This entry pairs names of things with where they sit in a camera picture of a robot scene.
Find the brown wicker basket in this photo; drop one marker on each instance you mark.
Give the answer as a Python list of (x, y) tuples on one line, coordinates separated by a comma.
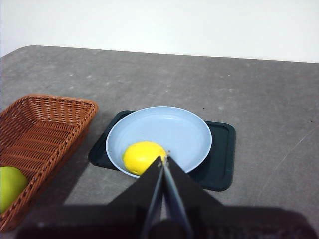
[(42, 134)]

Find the green apple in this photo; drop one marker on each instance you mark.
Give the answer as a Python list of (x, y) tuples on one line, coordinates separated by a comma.
[(11, 186)]

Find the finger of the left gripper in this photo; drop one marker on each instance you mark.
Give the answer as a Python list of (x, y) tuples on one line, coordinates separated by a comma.
[(236, 221), (99, 221)]

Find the blue round plate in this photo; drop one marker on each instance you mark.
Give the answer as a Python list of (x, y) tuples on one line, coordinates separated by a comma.
[(169, 129)]

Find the yellow lemon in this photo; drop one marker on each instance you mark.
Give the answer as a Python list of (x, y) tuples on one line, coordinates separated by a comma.
[(139, 156)]

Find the black rectangular tray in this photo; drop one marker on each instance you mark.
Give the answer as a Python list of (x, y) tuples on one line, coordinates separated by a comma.
[(219, 159)]

